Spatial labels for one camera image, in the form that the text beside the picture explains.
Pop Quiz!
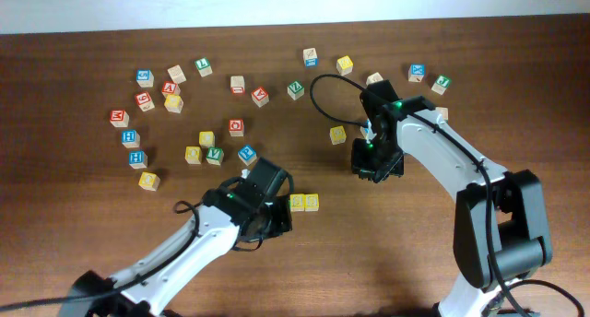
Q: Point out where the wooden block green R side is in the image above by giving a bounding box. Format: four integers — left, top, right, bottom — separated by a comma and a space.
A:
436, 107, 449, 122

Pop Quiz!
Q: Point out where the red letter M block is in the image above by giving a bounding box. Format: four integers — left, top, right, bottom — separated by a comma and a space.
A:
110, 110, 130, 128

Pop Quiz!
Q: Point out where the red number 9 block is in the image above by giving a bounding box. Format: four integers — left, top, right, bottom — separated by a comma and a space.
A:
135, 92, 155, 112

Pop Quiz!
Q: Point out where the yellow umbrella block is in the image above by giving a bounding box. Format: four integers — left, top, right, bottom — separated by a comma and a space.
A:
329, 125, 347, 145

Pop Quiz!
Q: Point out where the red letter V block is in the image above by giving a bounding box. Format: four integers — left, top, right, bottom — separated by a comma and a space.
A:
161, 81, 181, 98

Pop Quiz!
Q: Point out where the yellow block centre left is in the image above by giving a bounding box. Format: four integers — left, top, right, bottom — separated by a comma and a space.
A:
198, 131, 216, 148

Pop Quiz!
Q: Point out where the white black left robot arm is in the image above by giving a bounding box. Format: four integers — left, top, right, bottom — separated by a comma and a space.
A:
58, 158, 293, 317

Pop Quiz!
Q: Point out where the blue letter H lower block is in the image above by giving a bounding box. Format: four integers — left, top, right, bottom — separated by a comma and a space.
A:
128, 150, 148, 169

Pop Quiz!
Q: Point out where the blue letter P block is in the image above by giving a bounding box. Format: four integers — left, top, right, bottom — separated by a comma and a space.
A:
238, 145, 257, 166

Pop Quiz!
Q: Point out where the green letter J block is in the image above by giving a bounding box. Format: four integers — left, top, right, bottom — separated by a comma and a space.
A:
431, 75, 452, 95

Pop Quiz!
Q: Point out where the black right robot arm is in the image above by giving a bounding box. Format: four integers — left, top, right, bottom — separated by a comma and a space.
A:
351, 80, 553, 316

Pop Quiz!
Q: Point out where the wooden block red side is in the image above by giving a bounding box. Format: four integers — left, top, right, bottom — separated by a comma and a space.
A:
230, 76, 245, 94

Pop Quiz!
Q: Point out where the green letter T block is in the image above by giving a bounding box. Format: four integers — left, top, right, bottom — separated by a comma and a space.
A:
195, 57, 213, 77

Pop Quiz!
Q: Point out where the blue letter I block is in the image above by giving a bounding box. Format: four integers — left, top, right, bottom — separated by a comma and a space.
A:
360, 127, 368, 139

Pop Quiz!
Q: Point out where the yellow letter S block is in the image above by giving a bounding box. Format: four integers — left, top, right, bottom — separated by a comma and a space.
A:
304, 194, 320, 212
289, 194, 305, 212

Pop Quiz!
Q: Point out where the plain wooden block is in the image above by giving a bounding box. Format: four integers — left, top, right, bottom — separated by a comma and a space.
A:
168, 65, 186, 84

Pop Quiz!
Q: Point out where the green letter V block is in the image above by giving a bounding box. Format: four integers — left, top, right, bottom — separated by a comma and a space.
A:
206, 147, 224, 166

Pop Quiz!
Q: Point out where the yellow block top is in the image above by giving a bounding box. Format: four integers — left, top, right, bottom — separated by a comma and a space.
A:
336, 55, 354, 76

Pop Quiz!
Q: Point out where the red letter O block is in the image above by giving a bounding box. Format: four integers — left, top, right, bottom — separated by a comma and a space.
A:
229, 119, 245, 137

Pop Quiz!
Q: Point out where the yellow block beside V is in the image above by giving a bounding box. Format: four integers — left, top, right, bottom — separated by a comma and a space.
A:
184, 146, 202, 165

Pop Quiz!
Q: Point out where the blue letter h block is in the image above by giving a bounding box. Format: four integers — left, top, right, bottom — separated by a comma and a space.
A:
128, 150, 148, 169
121, 130, 140, 148

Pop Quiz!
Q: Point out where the wooden block blue D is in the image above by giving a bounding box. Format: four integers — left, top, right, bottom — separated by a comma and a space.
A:
366, 72, 384, 86

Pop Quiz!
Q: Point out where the green letter Z block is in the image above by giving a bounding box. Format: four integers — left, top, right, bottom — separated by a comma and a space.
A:
287, 80, 304, 100

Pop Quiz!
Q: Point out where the red letter A block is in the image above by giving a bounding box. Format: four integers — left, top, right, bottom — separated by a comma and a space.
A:
251, 87, 269, 107

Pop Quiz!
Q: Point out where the wooden block blue side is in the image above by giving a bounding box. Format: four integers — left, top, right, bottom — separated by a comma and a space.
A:
302, 48, 318, 67

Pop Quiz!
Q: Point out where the blue number 5 block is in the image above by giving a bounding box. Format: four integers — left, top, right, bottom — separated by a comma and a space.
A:
136, 69, 155, 88

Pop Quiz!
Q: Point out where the yellow block near 9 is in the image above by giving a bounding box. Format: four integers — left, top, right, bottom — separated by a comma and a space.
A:
164, 95, 183, 113

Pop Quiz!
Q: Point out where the blue letter K block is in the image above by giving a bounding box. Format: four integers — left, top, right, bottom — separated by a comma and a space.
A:
407, 64, 425, 82

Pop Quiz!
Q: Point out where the blue letter H upper block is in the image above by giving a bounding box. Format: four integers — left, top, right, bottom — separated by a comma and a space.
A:
121, 130, 140, 148

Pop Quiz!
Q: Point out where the yellow letter O block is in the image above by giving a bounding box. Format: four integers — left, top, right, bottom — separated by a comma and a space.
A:
138, 171, 160, 192

